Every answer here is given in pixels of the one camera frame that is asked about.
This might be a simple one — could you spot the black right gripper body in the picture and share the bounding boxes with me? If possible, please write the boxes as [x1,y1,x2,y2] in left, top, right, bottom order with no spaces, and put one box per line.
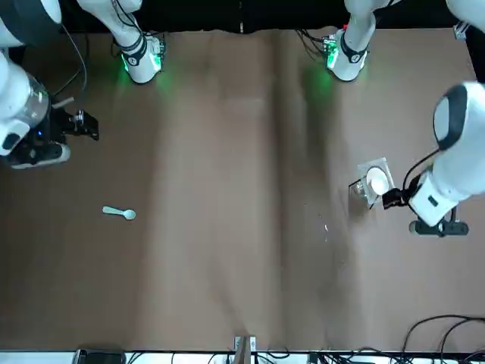
[33,108,75,152]

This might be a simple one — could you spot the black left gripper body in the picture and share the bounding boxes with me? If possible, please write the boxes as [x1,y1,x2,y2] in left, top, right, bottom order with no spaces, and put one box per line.
[396,185,415,209]

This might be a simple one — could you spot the small white crucible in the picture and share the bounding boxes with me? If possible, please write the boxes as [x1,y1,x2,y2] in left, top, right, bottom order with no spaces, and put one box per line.
[365,167,391,195]

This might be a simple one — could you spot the small pale green spoon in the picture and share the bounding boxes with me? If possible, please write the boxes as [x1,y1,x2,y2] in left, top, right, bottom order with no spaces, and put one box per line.
[102,205,137,221]

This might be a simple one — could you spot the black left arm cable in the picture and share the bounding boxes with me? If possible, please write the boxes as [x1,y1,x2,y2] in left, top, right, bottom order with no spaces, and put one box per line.
[402,148,443,209]

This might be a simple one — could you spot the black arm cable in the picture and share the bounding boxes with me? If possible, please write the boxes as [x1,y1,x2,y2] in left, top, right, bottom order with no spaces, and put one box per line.
[55,21,89,100]
[402,148,443,209]

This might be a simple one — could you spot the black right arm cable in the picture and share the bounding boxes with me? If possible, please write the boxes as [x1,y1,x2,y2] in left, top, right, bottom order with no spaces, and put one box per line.
[55,21,89,100]

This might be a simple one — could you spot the black desk cables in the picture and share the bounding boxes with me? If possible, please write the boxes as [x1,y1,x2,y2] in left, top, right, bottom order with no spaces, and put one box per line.
[124,313,485,364]

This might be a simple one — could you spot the black left foot cables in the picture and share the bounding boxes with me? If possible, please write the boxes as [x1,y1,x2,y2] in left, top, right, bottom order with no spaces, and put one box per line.
[296,27,327,56]

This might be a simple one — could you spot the aluminium profile post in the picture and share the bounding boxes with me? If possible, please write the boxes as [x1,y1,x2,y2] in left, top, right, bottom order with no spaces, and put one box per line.
[231,334,258,364]

